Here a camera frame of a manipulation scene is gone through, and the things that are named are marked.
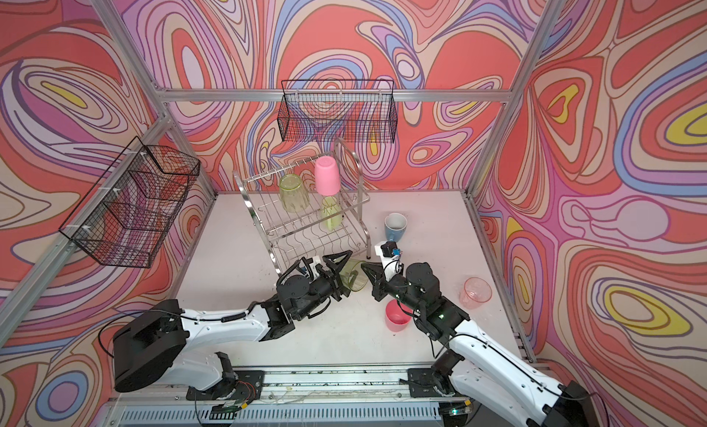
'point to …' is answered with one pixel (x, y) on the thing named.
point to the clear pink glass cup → (475, 292)
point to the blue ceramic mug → (395, 225)
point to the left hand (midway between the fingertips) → (360, 260)
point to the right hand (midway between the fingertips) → (365, 271)
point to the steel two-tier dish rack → (311, 209)
